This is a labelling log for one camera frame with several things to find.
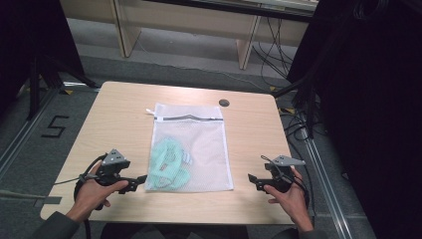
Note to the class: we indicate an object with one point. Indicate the person's left hand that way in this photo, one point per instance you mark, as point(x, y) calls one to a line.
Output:
point(91, 195)

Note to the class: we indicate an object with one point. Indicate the grey floor tape strip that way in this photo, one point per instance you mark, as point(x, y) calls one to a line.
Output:
point(48, 201)

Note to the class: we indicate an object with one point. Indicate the black metal stand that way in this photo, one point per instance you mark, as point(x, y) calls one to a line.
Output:
point(35, 86)
point(310, 99)

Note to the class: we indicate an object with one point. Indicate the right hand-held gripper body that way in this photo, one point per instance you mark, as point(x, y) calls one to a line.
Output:
point(280, 177)

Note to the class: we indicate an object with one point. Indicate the black curtain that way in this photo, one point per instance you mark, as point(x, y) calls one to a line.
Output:
point(371, 99)
point(30, 40)

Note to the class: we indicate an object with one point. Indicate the white mesh laundry bag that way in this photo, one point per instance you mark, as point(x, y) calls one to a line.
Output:
point(202, 146)

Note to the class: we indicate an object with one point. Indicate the metal floor rail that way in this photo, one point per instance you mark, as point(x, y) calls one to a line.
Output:
point(26, 131)
point(326, 186)

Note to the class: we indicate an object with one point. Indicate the person's right hand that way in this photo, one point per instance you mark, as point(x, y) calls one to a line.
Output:
point(295, 202)

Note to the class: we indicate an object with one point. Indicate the mint green garment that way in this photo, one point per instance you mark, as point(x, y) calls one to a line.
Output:
point(164, 162)

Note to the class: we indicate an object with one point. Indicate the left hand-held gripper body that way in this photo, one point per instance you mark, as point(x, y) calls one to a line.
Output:
point(112, 167)

